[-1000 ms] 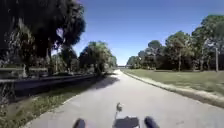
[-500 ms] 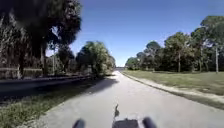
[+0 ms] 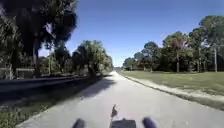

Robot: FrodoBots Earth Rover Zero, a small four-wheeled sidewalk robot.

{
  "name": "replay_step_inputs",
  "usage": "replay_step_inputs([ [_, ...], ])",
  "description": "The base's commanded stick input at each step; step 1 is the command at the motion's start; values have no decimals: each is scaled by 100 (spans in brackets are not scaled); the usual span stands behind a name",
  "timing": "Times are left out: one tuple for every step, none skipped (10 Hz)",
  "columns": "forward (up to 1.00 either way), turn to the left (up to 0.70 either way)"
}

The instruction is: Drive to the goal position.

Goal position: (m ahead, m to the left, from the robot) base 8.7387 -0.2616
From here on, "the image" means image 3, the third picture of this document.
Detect grey asphalt road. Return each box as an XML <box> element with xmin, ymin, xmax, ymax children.
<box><xmin>15</xmin><ymin>70</ymin><xmax>224</xmax><ymax>128</ymax></box>

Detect robot's own part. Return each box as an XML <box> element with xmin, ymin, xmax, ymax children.
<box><xmin>72</xmin><ymin>118</ymin><xmax>87</xmax><ymax>128</ymax></box>
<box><xmin>109</xmin><ymin>104</ymin><xmax>137</xmax><ymax>128</ymax></box>
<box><xmin>142</xmin><ymin>116</ymin><xmax>158</xmax><ymax>128</ymax></box>

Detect dark dense trees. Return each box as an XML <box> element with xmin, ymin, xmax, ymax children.
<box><xmin>0</xmin><ymin>0</ymin><xmax>115</xmax><ymax>80</ymax></box>

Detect row of trees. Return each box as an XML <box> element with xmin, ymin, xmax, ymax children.
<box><xmin>122</xmin><ymin>14</ymin><xmax>224</xmax><ymax>74</ymax></box>

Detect grass verge with sandy strip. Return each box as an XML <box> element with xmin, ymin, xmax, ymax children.
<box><xmin>119</xmin><ymin>70</ymin><xmax>224</xmax><ymax>112</ymax></box>

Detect low building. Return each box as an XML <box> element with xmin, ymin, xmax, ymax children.
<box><xmin>0</xmin><ymin>67</ymin><xmax>36</xmax><ymax>80</ymax></box>

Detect shaded grass verge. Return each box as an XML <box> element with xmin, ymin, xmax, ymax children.
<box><xmin>0</xmin><ymin>75</ymin><xmax>104</xmax><ymax>128</ymax></box>

